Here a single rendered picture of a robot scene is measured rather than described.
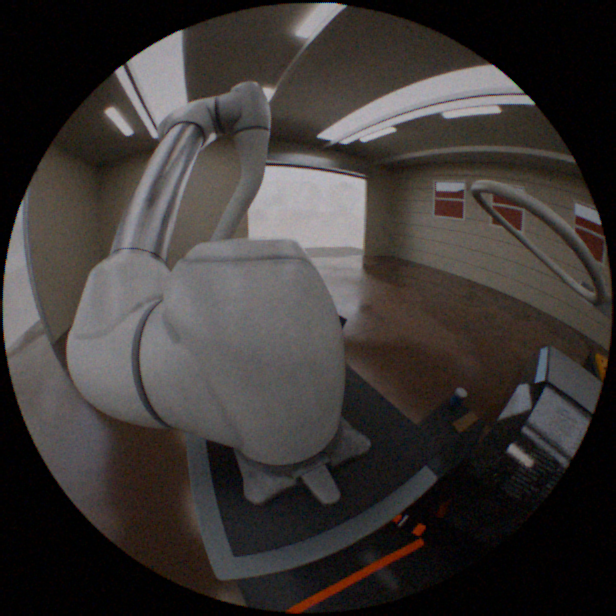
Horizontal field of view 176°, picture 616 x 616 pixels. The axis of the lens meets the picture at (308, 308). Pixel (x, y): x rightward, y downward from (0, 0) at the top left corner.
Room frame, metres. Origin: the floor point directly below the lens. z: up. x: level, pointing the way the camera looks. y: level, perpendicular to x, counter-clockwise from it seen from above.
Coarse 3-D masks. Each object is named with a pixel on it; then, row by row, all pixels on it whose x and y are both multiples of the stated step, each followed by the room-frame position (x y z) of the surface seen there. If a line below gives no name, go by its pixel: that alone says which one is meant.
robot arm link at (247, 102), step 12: (240, 84) 0.47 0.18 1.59; (252, 84) 0.47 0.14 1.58; (228, 96) 0.45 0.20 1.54; (240, 96) 0.46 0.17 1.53; (252, 96) 0.47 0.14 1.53; (264, 96) 0.49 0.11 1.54; (216, 108) 0.45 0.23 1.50; (228, 108) 0.46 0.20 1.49; (240, 108) 0.47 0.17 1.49; (252, 108) 0.47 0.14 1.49; (264, 108) 0.49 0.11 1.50; (228, 120) 0.47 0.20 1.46; (240, 120) 0.48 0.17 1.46; (252, 120) 0.48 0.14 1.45; (264, 120) 0.50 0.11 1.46; (228, 132) 0.52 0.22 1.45
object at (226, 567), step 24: (192, 456) 0.12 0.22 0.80; (192, 480) 0.07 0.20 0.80; (408, 480) 0.08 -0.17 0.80; (432, 480) 0.06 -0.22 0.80; (216, 504) 0.04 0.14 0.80; (384, 504) 0.04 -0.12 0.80; (408, 504) 0.03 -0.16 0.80; (216, 528) -0.01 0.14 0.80; (336, 528) 0.01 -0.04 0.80; (360, 528) 0.01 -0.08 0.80; (216, 552) -0.05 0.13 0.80; (264, 552) -0.03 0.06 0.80; (288, 552) -0.03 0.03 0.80; (312, 552) -0.03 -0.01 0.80; (216, 576) -0.10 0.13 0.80; (240, 576) -0.09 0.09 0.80
